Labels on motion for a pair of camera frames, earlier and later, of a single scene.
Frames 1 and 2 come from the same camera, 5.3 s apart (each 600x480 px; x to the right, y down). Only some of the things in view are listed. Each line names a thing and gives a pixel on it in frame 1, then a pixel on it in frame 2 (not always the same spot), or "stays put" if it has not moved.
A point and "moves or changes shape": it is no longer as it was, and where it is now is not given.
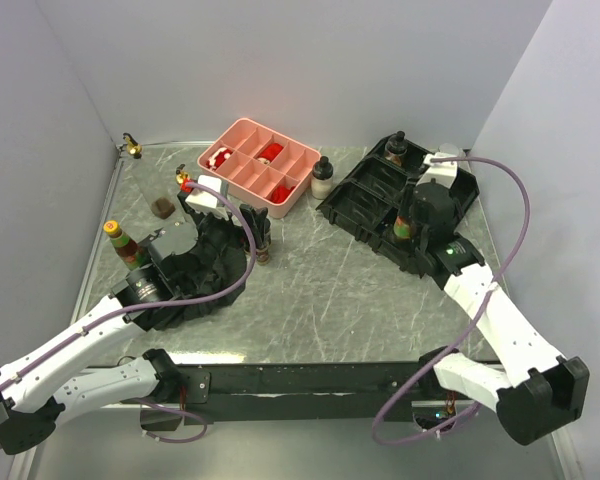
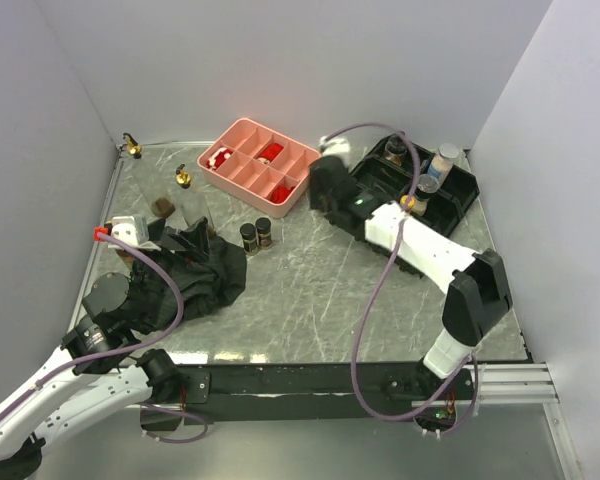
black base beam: x=289 y=392 stays put
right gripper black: x=411 y=197 -> x=316 y=201
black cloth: x=216 y=264 stays put
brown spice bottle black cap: x=396 y=146 stays put
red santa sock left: x=218 y=158 stays put
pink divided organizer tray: x=263 y=168 stays put
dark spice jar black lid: x=262 y=253 moves or changes shape
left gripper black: x=218 y=219 -> x=196 y=238
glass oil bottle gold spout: x=182 y=177 stays put
